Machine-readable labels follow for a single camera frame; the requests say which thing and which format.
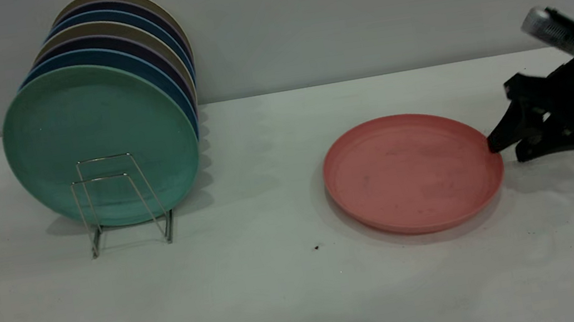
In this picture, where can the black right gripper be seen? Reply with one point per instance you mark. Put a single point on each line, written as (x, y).
(564, 94)

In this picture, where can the pink round plate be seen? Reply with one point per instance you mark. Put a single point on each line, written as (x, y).
(412, 171)

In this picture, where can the green round plate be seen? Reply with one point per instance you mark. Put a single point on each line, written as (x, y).
(92, 132)

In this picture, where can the blue round plate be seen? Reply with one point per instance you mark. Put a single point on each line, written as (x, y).
(103, 15)
(103, 55)

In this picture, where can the dark purple round plate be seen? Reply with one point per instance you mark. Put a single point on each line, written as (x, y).
(109, 4)
(107, 40)

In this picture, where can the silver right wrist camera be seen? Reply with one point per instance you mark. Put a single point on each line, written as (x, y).
(544, 29)

